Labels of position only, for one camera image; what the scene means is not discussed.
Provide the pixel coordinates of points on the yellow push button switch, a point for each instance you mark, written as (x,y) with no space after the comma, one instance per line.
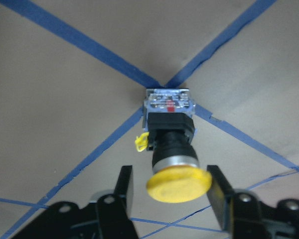
(168,132)

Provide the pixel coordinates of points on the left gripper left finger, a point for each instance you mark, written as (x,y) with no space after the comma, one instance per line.
(106,218)

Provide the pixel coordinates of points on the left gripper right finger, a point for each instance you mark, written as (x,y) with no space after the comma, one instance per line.
(243,215)

